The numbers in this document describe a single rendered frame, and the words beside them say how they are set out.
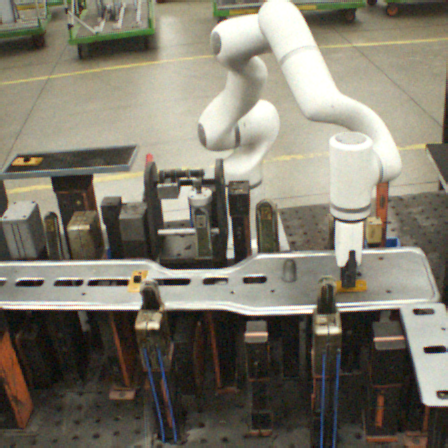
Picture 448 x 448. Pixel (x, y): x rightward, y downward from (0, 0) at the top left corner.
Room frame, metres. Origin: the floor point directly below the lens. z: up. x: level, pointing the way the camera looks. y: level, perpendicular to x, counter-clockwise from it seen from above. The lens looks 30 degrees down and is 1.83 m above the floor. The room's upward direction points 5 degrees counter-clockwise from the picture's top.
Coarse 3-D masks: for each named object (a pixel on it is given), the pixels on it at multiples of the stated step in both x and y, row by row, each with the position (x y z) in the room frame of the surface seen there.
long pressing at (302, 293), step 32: (256, 256) 1.27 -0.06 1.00; (288, 256) 1.27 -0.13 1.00; (320, 256) 1.25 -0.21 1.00; (384, 256) 1.22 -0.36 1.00; (416, 256) 1.21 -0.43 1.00; (0, 288) 1.23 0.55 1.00; (32, 288) 1.22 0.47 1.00; (64, 288) 1.21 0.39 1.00; (96, 288) 1.20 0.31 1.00; (160, 288) 1.18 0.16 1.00; (192, 288) 1.17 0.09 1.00; (224, 288) 1.16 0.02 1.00; (256, 288) 1.15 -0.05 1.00; (288, 288) 1.14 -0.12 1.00; (384, 288) 1.10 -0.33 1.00; (416, 288) 1.09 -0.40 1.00
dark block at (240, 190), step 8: (232, 184) 1.42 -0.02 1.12; (240, 184) 1.42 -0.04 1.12; (248, 184) 1.41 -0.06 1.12; (232, 192) 1.38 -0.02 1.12; (240, 192) 1.37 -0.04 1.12; (248, 192) 1.38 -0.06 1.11; (232, 200) 1.37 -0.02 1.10; (240, 200) 1.37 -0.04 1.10; (248, 200) 1.37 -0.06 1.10; (232, 208) 1.37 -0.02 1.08; (240, 208) 1.37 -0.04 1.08; (248, 208) 1.37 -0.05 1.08; (232, 216) 1.37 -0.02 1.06; (240, 216) 1.37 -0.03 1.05; (248, 216) 1.38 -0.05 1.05; (232, 224) 1.38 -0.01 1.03; (240, 224) 1.38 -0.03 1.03; (248, 224) 1.37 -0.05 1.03; (232, 232) 1.38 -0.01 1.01; (240, 232) 1.38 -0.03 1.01; (248, 232) 1.37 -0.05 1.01; (240, 240) 1.38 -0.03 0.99; (248, 240) 1.37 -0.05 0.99; (240, 248) 1.38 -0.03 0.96; (248, 248) 1.37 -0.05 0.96; (240, 256) 1.38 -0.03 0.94; (248, 256) 1.37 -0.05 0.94; (248, 280) 1.37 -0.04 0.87; (240, 320) 1.38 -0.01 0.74; (248, 320) 1.37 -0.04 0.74; (240, 328) 1.37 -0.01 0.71
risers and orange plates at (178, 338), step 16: (16, 320) 1.23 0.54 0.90; (32, 320) 1.26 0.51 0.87; (192, 320) 1.22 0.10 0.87; (256, 320) 1.18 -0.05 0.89; (16, 336) 1.20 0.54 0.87; (32, 336) 1.20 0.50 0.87; (48, 336) 1.26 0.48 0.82; (176, 336) 1.16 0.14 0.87; (192, 336) 1.19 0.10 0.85; (16, 352) 1.20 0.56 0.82; (32, 352) 1.19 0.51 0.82; (48, 352) 1.23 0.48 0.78; (176, 352) 1.14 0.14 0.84; (192, 352) 1.15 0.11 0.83; (32, 368) 1.19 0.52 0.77; (48, 368) 1.21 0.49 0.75; (192, 368) 1.14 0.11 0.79; (32, 384) 1.19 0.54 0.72; (48, 384) 1.19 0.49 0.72; (192, 384) 1.14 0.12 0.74
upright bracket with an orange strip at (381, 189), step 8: (384, 184) 1.30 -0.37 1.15; (376, 192) 1.31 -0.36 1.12; (384, 192) 1.30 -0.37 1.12; (376, 200) 1.31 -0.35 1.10; (384, 200) 1.30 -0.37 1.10; (376, 208) 1.31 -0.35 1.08; (384, 208) 1.30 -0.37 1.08; (384, 216) 1.30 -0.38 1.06; (384, 224) 1.30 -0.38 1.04; (384, 232) 1.30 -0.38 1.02; (384, 240) 1.30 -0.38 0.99; (376, 312) 1.30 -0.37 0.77; (376, 320) 1.30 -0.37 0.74
